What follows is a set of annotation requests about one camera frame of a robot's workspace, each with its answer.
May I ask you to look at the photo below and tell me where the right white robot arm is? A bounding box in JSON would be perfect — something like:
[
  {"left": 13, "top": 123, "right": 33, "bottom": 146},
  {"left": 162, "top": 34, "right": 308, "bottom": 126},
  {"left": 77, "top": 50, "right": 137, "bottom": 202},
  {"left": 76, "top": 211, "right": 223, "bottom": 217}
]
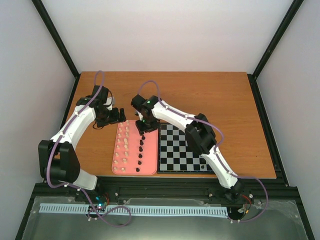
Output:
[{"left": 130, "top": 94, "right": 244, "bottom": 203}]

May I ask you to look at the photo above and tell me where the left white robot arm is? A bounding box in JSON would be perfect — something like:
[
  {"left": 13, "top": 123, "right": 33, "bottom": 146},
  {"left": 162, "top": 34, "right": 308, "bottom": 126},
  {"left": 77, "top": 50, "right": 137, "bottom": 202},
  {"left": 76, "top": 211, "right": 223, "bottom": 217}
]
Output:
[{"left": 38, "top": 85, "right": 126, "bottom": 202}]

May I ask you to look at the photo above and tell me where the left controller board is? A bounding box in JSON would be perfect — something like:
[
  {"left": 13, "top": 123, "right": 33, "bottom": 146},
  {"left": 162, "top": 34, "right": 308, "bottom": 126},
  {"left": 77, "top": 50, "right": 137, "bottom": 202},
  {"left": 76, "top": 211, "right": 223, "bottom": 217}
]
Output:
[{"left": 95, "top": 193, "right": 110, "bottom": 210}]

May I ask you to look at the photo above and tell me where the controller board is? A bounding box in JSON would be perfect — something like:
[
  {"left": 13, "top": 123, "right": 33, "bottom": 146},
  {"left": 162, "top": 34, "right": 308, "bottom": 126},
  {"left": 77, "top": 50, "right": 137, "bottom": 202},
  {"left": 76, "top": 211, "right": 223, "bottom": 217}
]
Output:
[
  {"left": 95, "top": 193, "right": 110, "bottom": 210},
  {"left": 237, "top": 194, "right": 252, "bottom": 217}
]

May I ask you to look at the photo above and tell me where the right controller board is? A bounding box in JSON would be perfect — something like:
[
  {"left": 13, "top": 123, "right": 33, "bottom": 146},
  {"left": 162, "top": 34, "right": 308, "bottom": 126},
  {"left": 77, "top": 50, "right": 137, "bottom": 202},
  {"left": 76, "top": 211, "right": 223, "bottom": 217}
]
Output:
[{"left": 237, "top": 194, "right": 252, "bottom": 217}]

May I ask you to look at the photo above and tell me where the pink plastic tray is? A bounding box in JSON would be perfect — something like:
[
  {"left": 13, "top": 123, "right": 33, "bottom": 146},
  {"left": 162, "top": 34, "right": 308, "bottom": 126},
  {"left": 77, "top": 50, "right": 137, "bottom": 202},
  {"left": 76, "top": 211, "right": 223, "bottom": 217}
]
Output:
[{"left": 111, "top": 120, "right": 158, "bottom": 176}]

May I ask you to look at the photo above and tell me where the black white chessboard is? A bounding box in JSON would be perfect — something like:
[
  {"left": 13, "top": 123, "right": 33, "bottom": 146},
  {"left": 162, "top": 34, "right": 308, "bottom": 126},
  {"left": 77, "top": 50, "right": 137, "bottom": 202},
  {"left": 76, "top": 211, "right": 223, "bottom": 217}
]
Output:
[{"left": 157, "top": 123, "right": 214, "bottom": 174}]

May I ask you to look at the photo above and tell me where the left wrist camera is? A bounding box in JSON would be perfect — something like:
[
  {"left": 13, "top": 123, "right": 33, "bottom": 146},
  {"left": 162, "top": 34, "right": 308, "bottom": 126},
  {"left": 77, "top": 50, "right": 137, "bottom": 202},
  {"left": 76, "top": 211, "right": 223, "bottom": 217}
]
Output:
[{"left": 103, "top": 96, "right": 115, "bottom": 111}]

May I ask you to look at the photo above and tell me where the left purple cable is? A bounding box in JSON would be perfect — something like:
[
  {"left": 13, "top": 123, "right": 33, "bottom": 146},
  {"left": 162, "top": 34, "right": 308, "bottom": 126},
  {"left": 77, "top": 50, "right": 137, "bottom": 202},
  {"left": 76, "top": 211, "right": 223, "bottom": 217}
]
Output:
[{"left": 46, "top": 70, "right": 132, "bottom": 228}]

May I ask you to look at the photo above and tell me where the purple cable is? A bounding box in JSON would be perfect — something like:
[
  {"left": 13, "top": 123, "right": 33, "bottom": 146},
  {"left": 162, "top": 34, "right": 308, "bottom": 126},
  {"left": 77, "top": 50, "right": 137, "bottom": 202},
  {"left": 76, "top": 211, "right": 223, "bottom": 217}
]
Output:
[
  {"left": 137, "top": 80, "right": 269, "bottom": 224},
  {"left": 46, "top": 70, "right": 132, "bottom": 228}
]

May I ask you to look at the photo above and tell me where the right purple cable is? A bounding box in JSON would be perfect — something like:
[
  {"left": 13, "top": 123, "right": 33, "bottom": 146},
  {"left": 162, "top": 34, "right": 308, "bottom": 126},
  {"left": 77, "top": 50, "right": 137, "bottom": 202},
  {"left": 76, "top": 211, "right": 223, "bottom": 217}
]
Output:
[{"left": 137, "top": 80, "right": 269, "bottom": 224}]

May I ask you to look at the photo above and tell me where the light blue cable duct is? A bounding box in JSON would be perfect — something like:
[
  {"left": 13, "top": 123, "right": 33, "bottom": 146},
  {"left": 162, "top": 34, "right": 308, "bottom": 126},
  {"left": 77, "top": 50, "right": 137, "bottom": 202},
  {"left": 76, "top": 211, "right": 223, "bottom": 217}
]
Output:
[{"left": 38, "top": 203, "right": 228, "bottom": 218}]

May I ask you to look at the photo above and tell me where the black aluminium frame rail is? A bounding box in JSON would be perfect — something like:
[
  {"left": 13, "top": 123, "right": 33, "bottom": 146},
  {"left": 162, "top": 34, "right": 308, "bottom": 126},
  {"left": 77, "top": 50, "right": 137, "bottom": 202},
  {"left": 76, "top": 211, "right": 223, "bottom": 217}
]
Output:
[{"left": 15, "top": 176, "right": 315, "bottom": 240}]

